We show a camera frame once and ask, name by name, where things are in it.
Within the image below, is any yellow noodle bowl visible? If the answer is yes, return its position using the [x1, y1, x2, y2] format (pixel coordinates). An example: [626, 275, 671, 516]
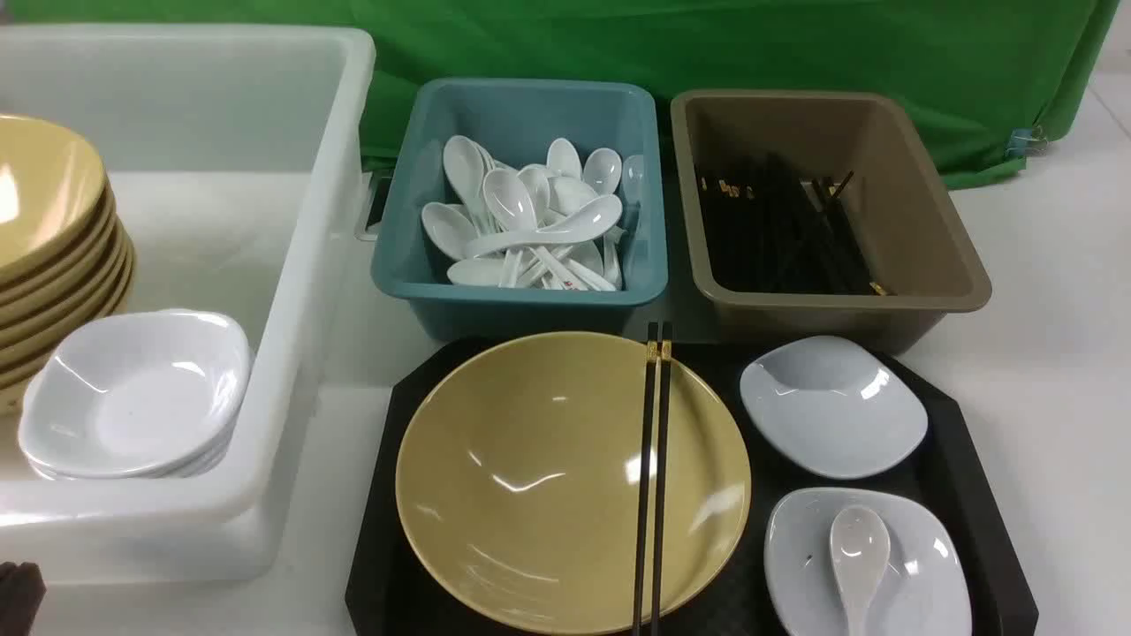
[395, 330, 753, 635]

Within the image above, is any white soup spoon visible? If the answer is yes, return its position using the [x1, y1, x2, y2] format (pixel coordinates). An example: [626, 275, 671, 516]
[829, 504, 892, 635]

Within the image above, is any pile of white spoons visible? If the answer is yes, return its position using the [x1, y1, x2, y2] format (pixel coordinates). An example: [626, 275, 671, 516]
[420, 134, 645, 292]

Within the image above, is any teal plastic bin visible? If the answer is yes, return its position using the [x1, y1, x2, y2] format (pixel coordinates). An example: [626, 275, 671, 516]
[371, 78, 668, 342]

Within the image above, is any pile of black chopsticks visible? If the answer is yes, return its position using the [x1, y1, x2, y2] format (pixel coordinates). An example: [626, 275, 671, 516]
[696, 153, 893, 296]

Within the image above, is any brown plastic bin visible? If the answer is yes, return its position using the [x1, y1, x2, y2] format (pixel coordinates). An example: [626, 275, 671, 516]
[671, 89, 992, 354]

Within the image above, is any upper white square dish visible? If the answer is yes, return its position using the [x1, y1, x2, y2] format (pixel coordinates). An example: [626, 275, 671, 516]
[739, 335, 929, 481]

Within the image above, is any white square dish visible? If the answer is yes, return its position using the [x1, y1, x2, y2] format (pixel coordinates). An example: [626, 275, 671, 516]
[763, 487, 973, 635]
[739, 335, 929, 481]

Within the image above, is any large white plastic tub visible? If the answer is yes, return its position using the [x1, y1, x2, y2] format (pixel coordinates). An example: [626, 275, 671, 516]
[1, 24, 375, 585]

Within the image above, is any stack of white dishes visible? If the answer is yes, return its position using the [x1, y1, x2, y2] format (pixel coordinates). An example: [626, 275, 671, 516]
[17, 307, 254, 480]

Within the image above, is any black serving tray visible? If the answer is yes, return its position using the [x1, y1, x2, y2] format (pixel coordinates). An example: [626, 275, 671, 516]
[345, 337, 1039, 635]

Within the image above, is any lower white square dish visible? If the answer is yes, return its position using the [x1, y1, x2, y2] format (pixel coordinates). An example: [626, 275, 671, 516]
[763, 487, 973, 635]

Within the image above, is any blue binder clip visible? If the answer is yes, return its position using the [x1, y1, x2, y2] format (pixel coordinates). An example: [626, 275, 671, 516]
[1005, 124, 1050, 158]

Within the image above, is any stack of yellow bowls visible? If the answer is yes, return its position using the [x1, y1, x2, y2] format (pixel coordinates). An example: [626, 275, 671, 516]
[1, 114, 136, 416]

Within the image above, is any green backdrop cloth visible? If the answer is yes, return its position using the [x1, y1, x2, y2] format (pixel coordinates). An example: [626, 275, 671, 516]
[5, 1, 1119, 190]

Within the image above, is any dark object at corner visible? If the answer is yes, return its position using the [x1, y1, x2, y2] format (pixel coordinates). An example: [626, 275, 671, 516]
[1, 561, 46, 635]

